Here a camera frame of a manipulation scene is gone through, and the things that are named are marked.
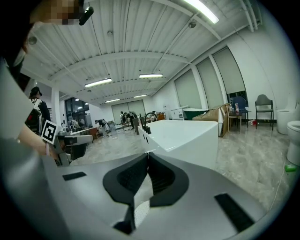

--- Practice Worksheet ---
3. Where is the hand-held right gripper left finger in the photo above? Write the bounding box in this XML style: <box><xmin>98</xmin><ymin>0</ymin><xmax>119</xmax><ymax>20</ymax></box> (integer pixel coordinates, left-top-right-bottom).
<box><xmin>41</xmin><ymin>152</ymin><xmax>150</xmax><ymax>240</ymax></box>

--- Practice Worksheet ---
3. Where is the black head-worn camera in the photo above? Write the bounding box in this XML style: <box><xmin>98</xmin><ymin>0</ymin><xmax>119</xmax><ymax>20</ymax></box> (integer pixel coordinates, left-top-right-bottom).
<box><xmin>78</xmin><ymin>0</ymin><xmax>95</xmax><ymax>26</ymax></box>

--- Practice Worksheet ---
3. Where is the dark green bathtub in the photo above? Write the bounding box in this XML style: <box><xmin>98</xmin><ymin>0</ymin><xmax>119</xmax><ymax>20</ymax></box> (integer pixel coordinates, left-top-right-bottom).
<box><xmin>182</xmin><ymin>107</ymin><xmax>209</xmax><ymax>121</ymax></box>

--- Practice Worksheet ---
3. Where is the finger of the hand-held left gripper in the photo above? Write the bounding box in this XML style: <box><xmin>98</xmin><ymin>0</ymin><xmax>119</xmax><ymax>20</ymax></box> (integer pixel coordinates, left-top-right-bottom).
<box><xmin>69</xmin><ymin>142</ymin><xmax>89</xmax><ymax>162</ymax></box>
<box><xmin>63</xmin><ymin>135</ymin><xmax>93</xmax><ymax>148</ymax></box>

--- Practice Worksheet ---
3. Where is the black bathtub faucet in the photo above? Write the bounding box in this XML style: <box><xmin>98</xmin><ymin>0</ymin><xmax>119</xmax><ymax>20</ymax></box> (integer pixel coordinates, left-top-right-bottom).
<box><xmin>139</xmin><ymin>112</ymin><xmax>158</xmax><ymax>135</ymax></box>

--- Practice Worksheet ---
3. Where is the grey chair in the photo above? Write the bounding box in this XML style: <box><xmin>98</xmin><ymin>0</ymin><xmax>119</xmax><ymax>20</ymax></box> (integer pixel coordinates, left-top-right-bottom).
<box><xmin>255</xmin><ymin>94</ymin><xmax>275</xmax><ymax>131</ymax></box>

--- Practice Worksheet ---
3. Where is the person's head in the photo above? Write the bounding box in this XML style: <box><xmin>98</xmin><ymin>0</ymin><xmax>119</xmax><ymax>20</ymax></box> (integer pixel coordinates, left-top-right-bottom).
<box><xmin>30</xmin><ymin>0</ymin><xmax>82</xmax><ymax>25</ymax></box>

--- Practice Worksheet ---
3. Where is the blue chair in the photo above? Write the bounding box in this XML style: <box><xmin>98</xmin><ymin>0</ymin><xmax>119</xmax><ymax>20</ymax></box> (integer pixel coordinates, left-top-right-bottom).
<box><xmin>231</xmin><ymin>96</ymin><xmax>252</xmax><ymax>128</ymax></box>

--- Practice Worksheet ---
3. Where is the small wooden table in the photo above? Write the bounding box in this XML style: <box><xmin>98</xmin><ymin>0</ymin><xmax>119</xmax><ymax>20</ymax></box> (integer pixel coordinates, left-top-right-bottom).
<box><xmin>227</xmin><ymin>113</ymin><xmax>242</xmax><ymax>134</ymax></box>

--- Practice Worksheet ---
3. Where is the large cardboard box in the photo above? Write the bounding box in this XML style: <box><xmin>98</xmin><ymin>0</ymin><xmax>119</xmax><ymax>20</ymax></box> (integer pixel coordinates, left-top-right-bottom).
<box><xmin>192</xmin><ymin>104</ymin><xmax>230</xmax><ymax>138</ymax></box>

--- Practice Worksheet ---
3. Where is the white toilet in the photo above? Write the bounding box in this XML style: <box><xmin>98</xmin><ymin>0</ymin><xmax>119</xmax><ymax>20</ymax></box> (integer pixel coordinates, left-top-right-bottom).
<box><xmin>286</xmin><ymin>120</ymin><xmax>300</xmax><ymax>167</ymax></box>

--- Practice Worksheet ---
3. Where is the white bathtub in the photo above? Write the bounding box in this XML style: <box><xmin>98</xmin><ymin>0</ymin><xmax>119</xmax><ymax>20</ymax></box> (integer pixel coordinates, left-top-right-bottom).
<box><xmin>137</xmin><ymin>119</ymin><xmax>219</xmax><ymax>170</ymax></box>

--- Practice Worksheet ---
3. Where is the person's left forearm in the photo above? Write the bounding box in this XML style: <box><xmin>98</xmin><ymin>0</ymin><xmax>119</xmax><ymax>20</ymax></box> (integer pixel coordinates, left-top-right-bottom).
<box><xmin>17</xmin><ymin>122</ymin><xmax>58</xmax><ymax>162</ymax></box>

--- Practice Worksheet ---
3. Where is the grey roller blind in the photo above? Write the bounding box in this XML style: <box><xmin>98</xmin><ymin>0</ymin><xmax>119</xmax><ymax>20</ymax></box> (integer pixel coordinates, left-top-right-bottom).
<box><xmin>211</xmin><ymin>46</ymin><xmax>246</xmax><ymax>92</ymax></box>
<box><xmin>174</xmin><ymin>68</ymin><xmax>203</xmax><ymax>110</ymax></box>
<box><xmin>196</xmin><ymin>57</ymin><xmax>225</xmax><ymax>109</ymax></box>

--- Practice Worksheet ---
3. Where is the white cylindrical pedestal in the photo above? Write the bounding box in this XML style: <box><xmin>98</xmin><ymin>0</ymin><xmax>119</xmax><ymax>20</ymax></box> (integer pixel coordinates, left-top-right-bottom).
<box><xmin>276</xmin><ymin>108</ymin><xmax>295</xmax><ymax>135</ymax></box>

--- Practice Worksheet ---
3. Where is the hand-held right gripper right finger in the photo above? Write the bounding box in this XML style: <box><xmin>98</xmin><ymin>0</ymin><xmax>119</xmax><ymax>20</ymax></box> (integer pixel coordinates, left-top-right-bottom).
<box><xmin>140</xmin><ymin>152</ymin><xmax>268</xmax><ymax>240</ymax></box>

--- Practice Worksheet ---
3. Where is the white ceiling pipe rack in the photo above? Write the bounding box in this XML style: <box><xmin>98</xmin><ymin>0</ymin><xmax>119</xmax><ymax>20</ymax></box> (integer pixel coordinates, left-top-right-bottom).
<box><xmin>245</xmin><ymin>0</ymin><xmax>263</xmax><ymax>33</ymax></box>

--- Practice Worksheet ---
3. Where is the white vanity cabinet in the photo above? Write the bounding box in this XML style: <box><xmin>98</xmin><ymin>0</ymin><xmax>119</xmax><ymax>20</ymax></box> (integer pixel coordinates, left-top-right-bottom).
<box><xmin>171</xmin><ymin>108</ymin><xmax>184</xmax><ymax>120</ymax></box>

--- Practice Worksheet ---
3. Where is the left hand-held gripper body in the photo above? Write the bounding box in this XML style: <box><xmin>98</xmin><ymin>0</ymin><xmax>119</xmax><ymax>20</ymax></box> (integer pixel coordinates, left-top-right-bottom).
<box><xmin>40</xmin><ymin>119</ymin><xmax>71</xmax><ymax>166</ymax></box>

